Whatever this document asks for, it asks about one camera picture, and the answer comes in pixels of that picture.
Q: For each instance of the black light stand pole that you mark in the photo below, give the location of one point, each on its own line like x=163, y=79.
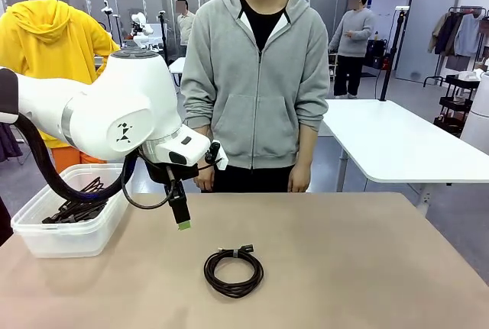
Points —
x=393, y=54

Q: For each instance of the background person grey sweater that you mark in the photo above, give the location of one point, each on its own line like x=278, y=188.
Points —
x=353, y=35

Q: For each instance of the dark purple garment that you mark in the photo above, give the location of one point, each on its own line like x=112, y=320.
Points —
x=7, y=142

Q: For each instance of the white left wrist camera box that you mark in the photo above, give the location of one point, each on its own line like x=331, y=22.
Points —
x=221, y=162

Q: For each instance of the black tripod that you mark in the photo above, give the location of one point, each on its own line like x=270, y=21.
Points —
x=163, y=35
x=107, y=10

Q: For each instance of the beige hanging coat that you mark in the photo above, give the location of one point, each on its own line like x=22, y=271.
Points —
x=437, y=33

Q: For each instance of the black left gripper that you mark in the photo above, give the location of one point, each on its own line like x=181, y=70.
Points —
x=172, y=171

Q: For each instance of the person's right hand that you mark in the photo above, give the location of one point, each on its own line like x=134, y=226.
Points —
x=205, y=182

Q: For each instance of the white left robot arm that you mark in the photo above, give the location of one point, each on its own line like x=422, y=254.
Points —
x=114, y=96

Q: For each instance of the black utility cart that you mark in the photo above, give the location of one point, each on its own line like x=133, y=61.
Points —
x=456, y=104

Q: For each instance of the dark navy hanging garment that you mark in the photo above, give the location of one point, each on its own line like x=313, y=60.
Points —
x=449, y=35

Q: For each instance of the large white table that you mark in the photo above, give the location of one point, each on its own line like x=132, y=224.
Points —
x=382, y=142

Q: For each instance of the clear plastic storage container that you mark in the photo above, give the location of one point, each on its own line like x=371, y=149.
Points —
x=57, y=241

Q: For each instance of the dark fabric object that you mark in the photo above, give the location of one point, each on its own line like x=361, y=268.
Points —
x=4, y=222

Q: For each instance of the black clothes rack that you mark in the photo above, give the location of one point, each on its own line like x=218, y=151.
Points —
x=452, y=9

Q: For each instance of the background person beige top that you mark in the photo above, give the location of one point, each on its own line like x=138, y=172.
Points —
x=186, y=25

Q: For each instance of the light grey hanging garment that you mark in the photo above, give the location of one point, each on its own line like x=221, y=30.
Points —
x=470, y=35

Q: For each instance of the person's left hand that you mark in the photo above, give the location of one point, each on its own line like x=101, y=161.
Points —
x=300, y=178

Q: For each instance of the person in grey hoodie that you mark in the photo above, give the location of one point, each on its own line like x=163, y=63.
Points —
x=260, y=96

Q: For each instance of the person's left forearm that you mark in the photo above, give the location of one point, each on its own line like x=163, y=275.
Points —
x=305, y=142

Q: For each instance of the yellow hoodie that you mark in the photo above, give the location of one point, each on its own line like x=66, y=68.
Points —
x=46, y=35

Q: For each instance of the person's right forearm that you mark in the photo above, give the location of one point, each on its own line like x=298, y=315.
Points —
x=195, y=111

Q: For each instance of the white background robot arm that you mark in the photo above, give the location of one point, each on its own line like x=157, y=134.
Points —
x=140, y=27

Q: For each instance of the orange trousers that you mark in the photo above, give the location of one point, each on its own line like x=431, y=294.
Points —
x=67, y=157

